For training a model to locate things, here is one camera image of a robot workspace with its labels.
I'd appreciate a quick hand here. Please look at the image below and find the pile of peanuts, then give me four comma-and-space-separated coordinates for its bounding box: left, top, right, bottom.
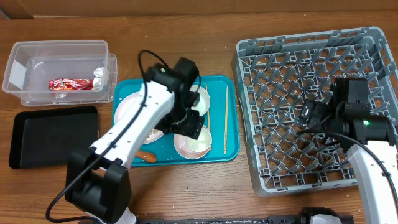
148, 129, 159, 139

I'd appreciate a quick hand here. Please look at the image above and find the black plastic tray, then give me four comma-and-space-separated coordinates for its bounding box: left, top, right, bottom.
9, 106, 99, 169

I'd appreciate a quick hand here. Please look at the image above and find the white bowl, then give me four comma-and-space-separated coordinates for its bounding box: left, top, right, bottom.
190, 85, 208, 116

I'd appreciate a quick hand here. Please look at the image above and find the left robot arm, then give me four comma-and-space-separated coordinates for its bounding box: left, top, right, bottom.
65, 57, 205, 223

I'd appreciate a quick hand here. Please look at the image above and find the orange carrot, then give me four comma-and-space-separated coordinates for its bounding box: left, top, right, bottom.
136, 151, 157, 163

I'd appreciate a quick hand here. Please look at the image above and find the pink bowl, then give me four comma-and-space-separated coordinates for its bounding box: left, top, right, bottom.
173, 134, 211, 160

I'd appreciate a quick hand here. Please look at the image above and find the small white cup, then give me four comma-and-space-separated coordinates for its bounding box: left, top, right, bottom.
185, 126, 212, 153

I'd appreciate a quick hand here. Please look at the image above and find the red snack wrapper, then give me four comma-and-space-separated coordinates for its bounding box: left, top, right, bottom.
48, 78, 93, 91

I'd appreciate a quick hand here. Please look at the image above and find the right wooden chopstick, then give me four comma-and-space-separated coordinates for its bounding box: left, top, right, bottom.
223, 86, 229, 154

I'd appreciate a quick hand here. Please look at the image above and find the wooden chopstick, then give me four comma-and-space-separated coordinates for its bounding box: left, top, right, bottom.
205, 83, 211, 137
223, 86, 229, 154

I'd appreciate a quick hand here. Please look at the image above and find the teal serving tray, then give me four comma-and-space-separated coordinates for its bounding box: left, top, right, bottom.
132, 75, 240, 167

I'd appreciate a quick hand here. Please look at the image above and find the white round plate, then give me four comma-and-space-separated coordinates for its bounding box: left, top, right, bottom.
114, 90, 174, 144

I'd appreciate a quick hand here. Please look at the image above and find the grey dishwasher rack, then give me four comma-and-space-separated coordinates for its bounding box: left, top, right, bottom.
232, 27, 397, 197

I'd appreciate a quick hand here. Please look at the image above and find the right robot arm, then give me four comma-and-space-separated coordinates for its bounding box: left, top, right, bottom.
297, 78, 397, 223

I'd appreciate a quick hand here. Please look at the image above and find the left wooden chopstick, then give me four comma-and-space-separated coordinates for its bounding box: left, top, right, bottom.
205, 83, 211, 137

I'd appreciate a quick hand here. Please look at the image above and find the clear plastic waste bin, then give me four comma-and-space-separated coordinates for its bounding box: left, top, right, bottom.
2, 40, 118, 106

